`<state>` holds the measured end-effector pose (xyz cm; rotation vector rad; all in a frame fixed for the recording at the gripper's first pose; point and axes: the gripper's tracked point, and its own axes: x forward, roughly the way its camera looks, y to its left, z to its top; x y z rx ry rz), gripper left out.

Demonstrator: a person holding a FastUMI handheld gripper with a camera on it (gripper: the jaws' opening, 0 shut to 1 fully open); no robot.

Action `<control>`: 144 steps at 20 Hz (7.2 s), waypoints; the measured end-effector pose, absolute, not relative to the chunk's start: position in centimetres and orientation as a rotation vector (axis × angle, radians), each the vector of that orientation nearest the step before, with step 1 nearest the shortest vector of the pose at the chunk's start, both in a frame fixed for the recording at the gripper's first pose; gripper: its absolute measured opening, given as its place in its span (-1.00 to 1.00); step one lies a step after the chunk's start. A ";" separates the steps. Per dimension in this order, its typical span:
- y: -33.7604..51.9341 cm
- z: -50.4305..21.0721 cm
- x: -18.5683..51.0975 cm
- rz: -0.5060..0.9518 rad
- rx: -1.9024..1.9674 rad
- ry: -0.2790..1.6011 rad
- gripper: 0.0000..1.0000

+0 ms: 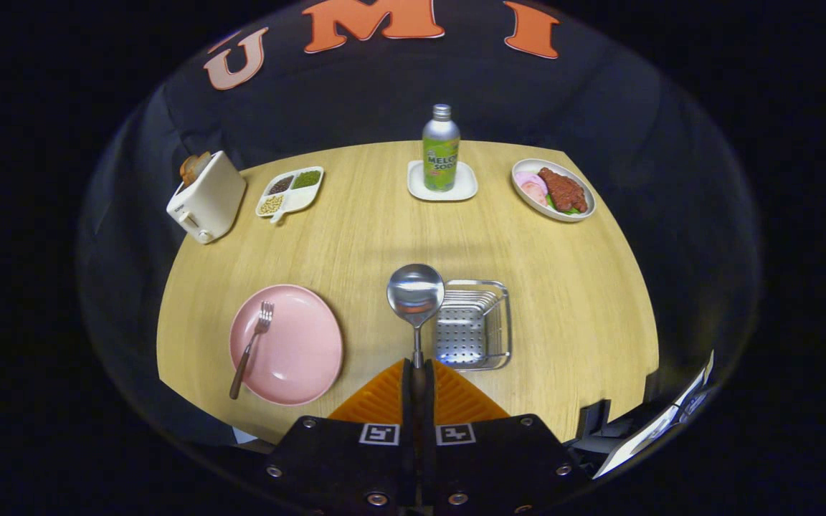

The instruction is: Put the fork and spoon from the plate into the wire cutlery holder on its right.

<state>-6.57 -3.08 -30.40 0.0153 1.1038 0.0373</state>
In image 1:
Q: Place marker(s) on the pink round plate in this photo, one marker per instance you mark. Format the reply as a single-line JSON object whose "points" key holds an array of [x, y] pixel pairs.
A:
{"points": [[298, 351]]}

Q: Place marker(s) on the white square coaster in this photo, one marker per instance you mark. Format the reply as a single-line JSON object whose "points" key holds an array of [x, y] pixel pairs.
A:
{"points": [[467, 190]]}

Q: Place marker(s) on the yellow soybeans portion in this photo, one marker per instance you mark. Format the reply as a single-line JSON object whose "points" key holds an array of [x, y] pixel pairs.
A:
{"points": [[272, 204]]}

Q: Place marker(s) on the metal spoon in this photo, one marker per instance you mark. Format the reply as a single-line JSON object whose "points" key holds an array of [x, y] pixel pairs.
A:
{"points": [[416, 294]]}

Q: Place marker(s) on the white oval plate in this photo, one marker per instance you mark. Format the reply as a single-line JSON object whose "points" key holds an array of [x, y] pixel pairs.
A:
{"points": [[528, 203]]}

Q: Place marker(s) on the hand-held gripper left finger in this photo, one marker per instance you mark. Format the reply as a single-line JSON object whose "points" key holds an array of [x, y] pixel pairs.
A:
{"points": [[341, 459]]}

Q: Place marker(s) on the red-brown meat piece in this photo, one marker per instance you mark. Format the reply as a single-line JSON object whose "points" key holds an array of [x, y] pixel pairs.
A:
{"points": [[563, 192]]}

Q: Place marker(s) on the dark red beans portion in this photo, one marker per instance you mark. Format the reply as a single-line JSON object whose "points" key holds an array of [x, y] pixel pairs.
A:
{"points": [[280, 185]]}

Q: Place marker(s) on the green beans portion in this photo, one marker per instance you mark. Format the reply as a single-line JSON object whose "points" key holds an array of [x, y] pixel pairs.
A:
{"points": [[307, 179]]}

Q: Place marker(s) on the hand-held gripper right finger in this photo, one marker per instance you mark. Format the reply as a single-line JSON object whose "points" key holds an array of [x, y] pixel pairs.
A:
{"points": [[506, 459]]}

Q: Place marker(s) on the white toaster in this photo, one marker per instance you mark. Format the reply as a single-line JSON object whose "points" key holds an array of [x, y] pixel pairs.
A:
{"points": [[209, 204]]}

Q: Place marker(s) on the white divided dish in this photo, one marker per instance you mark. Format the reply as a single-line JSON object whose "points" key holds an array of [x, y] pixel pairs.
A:
{"points": [[302, 197]]}

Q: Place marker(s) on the brown toast slices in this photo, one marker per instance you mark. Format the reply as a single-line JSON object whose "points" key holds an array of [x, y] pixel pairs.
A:
{"points": [[194, 168]]}

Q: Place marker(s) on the green label soda bottle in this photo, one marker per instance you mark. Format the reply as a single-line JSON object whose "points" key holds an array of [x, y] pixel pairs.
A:
{"points": [[441, 154]]}

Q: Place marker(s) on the pink ham slices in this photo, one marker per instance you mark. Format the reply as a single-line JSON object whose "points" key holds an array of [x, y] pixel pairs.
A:
{"points": [[530, 186]]}

